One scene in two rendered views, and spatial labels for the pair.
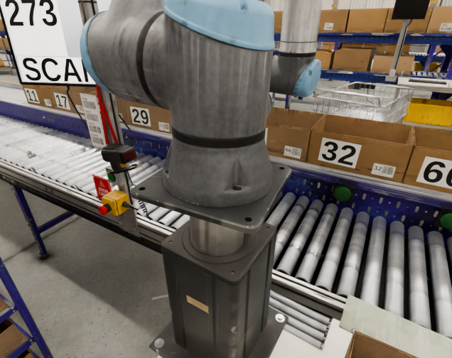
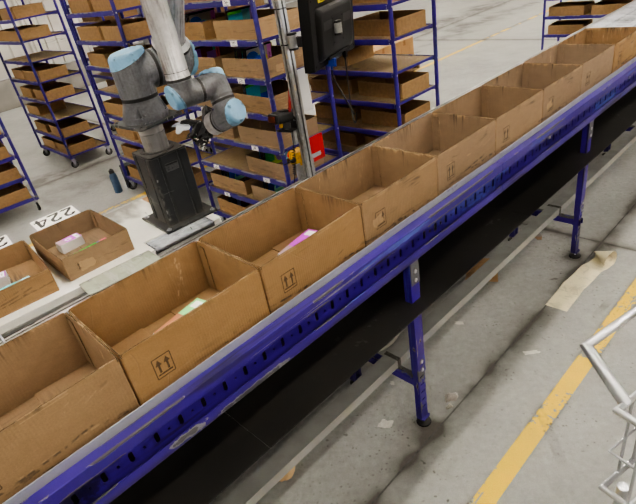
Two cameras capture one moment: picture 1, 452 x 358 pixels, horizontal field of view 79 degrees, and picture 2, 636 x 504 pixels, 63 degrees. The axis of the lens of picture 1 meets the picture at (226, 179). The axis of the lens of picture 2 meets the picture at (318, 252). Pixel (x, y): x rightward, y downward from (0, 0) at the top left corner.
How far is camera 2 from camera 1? 259 cm
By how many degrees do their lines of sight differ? 91
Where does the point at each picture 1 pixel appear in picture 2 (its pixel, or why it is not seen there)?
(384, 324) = (133, 266)
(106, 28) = not seen: hidden behind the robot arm
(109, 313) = not seen: hidden behind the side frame
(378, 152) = (231, 236)
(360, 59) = not seen: outside the picture
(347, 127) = (334, 237)
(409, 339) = (118, 272)
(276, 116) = (414, 184)
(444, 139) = (221, 308)
